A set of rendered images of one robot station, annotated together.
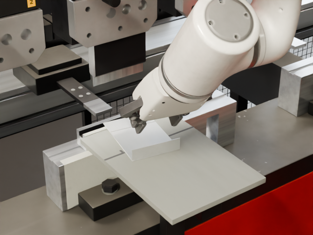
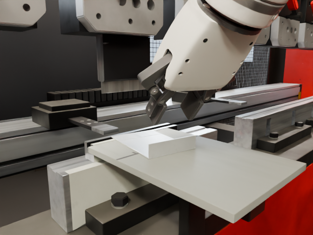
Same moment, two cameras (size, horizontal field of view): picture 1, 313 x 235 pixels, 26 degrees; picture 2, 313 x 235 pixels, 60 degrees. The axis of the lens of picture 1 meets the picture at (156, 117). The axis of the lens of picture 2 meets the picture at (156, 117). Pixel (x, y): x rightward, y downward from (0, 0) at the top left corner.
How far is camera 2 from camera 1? 72 cm
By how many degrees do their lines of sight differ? 20
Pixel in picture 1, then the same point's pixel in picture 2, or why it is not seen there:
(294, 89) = (247, 129)
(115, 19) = (125, 9)
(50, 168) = (53, 182)
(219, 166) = (247, 158)
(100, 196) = (110, 210)
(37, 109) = (51, 148)
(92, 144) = (101, 149)
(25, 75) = (41, 115)
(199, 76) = not seen: outside the picture
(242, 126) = not seen: hidden behind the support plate
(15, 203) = (13, 228)
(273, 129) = not seen: hidden behind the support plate
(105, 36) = (115, 24)
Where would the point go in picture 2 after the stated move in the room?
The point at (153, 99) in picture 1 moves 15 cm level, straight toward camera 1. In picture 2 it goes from (192, 35) to (280, 7)
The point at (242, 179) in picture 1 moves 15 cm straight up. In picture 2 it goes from (282, 166) to (295, 47)
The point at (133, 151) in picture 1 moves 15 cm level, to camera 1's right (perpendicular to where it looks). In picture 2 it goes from (150, 146) to (253, 141)
